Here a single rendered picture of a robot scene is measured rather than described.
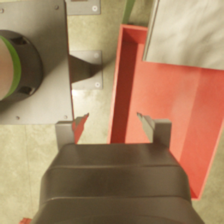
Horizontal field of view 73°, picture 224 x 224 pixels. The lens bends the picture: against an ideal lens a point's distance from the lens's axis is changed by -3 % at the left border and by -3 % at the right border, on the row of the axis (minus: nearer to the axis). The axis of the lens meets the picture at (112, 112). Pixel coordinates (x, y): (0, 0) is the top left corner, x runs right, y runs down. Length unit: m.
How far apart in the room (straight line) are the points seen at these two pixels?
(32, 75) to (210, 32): 0.41
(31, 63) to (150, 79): 0.52
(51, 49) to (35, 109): 0.14
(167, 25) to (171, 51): 0.07
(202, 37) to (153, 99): 0.38
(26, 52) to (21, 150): 1.37
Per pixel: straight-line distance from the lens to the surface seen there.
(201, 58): 0.49
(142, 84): 0.73
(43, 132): 1.48
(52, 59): 0.36
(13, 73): 0.29
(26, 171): 1.75
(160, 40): 0.43
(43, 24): 0.38
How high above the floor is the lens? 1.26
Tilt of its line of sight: 76 degrees down
